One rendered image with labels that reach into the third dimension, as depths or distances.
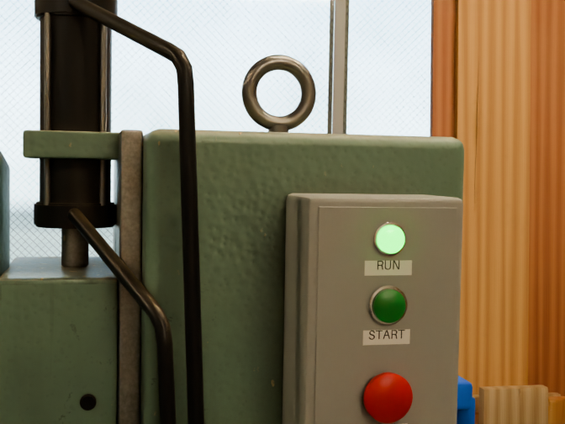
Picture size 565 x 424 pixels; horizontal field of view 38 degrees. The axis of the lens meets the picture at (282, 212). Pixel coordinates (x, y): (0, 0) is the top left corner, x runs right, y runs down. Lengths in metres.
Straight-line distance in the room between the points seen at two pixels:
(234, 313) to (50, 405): 0.14
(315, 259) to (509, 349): 1.50
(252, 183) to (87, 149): 0.13
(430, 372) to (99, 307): 0.22
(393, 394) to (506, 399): 1.35
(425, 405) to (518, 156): 1.47
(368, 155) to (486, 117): 1.39
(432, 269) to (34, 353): 0.27
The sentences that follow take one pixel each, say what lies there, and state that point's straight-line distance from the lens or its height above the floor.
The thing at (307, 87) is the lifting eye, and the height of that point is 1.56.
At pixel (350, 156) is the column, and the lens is 0.56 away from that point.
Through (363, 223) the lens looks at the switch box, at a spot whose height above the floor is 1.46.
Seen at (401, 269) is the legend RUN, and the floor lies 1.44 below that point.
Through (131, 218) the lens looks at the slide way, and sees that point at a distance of 0.57.
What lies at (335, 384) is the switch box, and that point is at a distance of 0.51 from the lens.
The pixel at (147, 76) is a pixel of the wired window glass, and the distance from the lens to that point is 1.99.
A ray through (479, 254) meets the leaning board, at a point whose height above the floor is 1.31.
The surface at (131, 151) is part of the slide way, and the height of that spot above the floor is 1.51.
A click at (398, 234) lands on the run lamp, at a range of 0.50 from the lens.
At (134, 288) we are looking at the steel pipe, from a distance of 0.54.
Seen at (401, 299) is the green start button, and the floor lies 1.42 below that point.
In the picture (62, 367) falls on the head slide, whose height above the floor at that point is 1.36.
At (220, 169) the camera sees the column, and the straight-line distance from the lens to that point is 0.54.
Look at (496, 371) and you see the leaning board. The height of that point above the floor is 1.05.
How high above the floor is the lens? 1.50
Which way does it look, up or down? 3 degrees down
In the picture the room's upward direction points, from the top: 1 degrees clockwise
